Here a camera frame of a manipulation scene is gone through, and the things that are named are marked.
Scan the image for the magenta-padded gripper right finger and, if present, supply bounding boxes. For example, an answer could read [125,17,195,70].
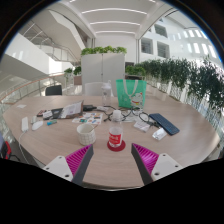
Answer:
[130,143,184,186]

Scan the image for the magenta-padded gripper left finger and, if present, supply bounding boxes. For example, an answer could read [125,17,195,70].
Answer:
[42,143,95,187]

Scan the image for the clear red-labelled water bottle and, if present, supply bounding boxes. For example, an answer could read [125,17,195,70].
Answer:
[107,109,124,149]

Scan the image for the white paper packet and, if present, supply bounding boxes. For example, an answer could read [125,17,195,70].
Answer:
[133,119,152,133]
[152,127,168,141]

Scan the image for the white mug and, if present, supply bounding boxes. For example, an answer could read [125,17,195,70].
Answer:
[76,123,97,146]

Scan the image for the flat round red coaster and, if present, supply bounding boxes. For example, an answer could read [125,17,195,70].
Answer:
[106,139,127,153]

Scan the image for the white computer mouse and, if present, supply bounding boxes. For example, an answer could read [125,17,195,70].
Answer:
[31,120,45,131]

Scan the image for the small white card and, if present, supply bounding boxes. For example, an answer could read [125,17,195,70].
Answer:
[42,110,54,120]

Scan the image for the black folder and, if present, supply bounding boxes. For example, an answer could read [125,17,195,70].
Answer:
[49,107,64,120]

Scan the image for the colourful sticker sheet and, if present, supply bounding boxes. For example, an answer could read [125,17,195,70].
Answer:
[72,112,104,125]

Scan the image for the white power strip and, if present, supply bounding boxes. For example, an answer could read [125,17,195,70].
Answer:
[21,116,30,133]

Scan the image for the open paper notebook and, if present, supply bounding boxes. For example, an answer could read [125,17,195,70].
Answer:
[59,100,85,120]

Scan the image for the red chair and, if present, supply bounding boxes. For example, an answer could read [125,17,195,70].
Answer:
[0,140,13,160]

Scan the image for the black power adapter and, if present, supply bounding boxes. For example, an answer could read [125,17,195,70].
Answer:
[82,104,95,112]

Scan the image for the black chair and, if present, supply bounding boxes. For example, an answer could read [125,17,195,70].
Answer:
[44,84,63,97]

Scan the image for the green cat-print tote bag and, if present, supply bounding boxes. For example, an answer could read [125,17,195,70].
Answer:
[115,78,148,110]

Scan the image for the white chair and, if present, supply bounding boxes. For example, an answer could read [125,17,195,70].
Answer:
[83,81,114,98]

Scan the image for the clear bottle with white cap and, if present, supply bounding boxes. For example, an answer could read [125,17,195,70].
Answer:
[100,79,113,108]

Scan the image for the long hedge of green plants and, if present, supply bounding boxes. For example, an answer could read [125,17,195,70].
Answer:
[141,56,224,111]

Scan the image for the planter with green plants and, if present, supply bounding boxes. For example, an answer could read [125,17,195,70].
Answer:
[63,65,83,86]

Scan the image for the low planter box with plants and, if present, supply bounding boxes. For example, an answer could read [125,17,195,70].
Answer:
[124,64,147,81]

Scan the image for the white cabinet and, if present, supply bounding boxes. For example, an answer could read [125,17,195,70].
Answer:
[80,53,126,96]

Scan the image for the green plants atop cabinet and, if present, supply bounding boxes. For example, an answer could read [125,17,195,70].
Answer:
[80,45,128,57]

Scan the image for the ceiling light strips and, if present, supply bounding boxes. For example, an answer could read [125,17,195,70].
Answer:
[68,0,156,36]

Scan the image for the white power cable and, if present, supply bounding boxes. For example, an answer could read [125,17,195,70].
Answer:
[17,130,31,164]

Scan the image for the tangle of black cables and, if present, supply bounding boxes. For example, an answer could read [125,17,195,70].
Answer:
[101,105,159,129]

